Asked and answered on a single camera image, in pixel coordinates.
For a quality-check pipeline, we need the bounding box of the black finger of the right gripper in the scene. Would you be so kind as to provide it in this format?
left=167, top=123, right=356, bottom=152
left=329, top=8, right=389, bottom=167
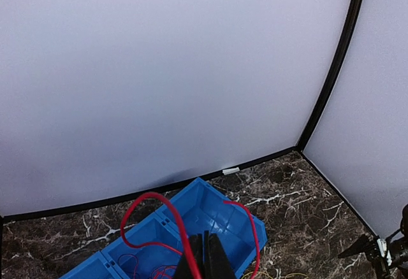
left=338, top=234, right=371, bottom=259

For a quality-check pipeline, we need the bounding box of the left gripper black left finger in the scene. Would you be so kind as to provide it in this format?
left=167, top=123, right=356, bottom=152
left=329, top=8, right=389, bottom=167
left=173, top=234, right=204, bottom=279

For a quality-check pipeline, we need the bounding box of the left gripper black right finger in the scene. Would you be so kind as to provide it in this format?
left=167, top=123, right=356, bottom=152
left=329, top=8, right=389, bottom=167
left=203, top=231, right=236, bottom=279

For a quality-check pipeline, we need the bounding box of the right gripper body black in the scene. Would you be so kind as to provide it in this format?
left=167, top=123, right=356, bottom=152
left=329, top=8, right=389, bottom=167
left=366, top=240, right=391, bottom=279

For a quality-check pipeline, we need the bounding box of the red cable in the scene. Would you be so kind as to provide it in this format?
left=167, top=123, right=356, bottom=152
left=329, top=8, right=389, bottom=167
left=120, top=192, right=261, bottom=279
left=117, top=253, right=176, bottom=279

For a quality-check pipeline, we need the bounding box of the blue three-compartment plastic bin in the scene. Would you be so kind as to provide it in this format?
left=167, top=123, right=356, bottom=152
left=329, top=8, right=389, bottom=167
left=63, top=178, right=267, bottom=278

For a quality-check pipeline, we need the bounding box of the yellow cable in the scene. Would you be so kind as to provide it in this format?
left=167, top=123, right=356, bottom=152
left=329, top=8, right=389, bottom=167
left=242, top=271, right=310, bottom=279

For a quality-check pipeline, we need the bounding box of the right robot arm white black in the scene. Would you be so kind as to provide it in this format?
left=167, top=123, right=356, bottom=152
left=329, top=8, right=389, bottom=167
left=338, top=205, right=407, bottom=278

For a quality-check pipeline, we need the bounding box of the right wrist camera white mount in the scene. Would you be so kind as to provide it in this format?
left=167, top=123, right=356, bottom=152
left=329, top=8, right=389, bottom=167
left=376, top=238, right=392, bottom=266

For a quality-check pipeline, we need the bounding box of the right black frame post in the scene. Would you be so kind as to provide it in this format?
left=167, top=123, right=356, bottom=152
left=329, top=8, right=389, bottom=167
left=296, top=0, right=363, bottom=153

